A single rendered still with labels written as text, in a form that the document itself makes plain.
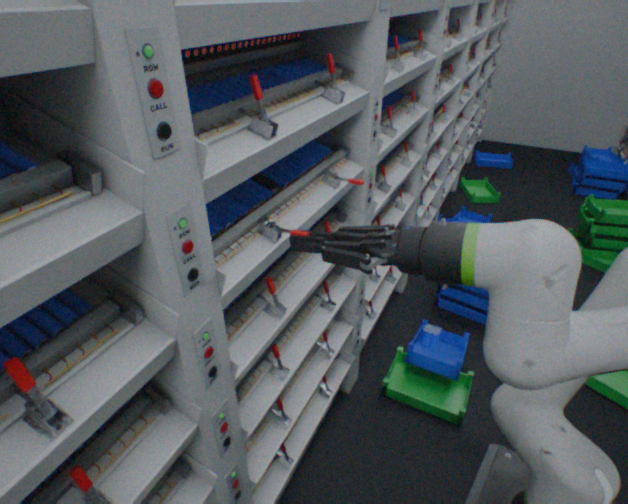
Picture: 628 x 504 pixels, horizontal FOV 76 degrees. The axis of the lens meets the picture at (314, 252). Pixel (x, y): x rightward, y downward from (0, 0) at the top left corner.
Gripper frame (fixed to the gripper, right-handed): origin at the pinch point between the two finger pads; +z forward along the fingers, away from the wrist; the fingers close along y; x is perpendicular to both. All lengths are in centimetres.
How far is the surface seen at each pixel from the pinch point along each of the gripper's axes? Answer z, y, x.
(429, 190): 20, 163, -54
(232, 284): 6.5, -14.6, -0.5
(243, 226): 10.3, -4.4, 4.5
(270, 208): 10.0, 3.9, 4.3
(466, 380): -16, 66, -95
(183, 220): 2.8, -22.7, 14.6
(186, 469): 16.8, -28.9, -32.6
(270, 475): 24, -5, -73
